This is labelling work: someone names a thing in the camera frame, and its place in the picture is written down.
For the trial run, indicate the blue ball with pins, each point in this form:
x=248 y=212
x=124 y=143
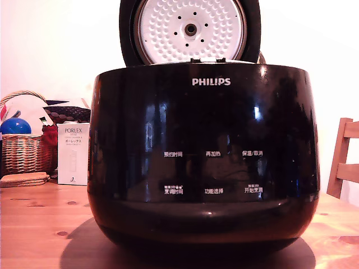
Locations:
x=15 y=126

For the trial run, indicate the red knitted item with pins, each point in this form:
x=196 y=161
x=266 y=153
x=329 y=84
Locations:
x=50 y=138

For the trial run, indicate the black rice cooker lid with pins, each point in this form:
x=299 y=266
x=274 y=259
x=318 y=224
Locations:
x=126 y=30

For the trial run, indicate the wooden chair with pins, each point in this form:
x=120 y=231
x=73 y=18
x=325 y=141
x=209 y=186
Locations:
x=340 y=157

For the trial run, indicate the woven wicker basket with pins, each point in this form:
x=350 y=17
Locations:
x=22 y=154

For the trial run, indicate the black Philips rice cooker body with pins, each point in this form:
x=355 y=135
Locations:
x=202 y=126

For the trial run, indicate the white Porlex box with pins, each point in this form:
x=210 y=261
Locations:
x=73 y=162

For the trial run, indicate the white paper sheet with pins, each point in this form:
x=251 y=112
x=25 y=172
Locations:
x=29 y=107

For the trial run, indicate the dotted dark patterned cloth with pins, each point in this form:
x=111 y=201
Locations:
x=70 y=113

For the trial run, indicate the cork coaster stack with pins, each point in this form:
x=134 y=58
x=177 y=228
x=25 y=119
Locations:
x=23 y=179

